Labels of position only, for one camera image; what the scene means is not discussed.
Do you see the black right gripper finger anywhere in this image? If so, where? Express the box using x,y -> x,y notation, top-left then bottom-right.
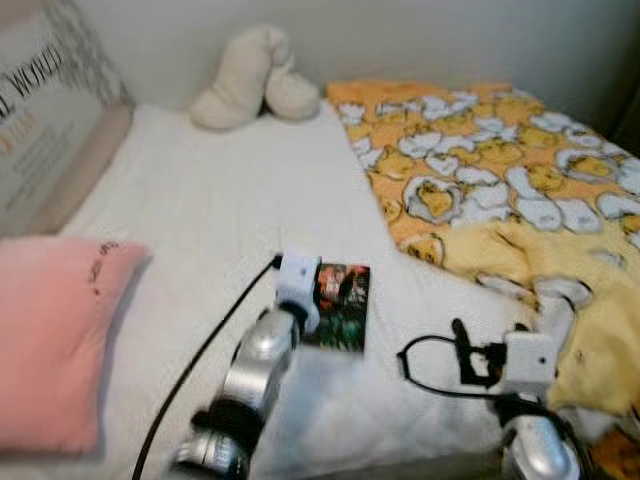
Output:
451,318 -> 482,389

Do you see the dark red-green book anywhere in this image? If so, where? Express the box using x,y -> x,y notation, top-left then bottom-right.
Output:
303,262 -> 373,355

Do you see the pink pillow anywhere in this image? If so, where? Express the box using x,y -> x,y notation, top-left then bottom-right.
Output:
0,235 -> 152,457

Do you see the white quilted mattress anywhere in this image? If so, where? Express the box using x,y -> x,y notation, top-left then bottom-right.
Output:
0,100 -> 561,480

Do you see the yellow cartoon print blanket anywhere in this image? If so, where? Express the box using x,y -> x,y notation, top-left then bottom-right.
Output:
325,80 -> 640,480

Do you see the cream plush toy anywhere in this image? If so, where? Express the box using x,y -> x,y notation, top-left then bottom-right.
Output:
190,25 -> 322,132

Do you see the dark cabinet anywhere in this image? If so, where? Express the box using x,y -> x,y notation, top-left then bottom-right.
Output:
610,85 -> 640,158

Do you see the grey printed headboard cushion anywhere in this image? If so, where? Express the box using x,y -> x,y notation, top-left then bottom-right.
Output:
0,0 -> 137,239

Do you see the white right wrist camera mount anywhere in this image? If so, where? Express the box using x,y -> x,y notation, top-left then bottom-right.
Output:
499,328 -> 559,397

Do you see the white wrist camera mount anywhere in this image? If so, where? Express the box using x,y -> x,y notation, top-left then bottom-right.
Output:
274,250 -> 322,317
499,328 -> 559,397

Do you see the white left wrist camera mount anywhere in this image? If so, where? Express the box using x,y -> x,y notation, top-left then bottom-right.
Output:
274,250 -> 322,317

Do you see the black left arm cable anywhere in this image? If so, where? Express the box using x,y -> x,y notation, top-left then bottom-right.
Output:
133,254 -> 285,480

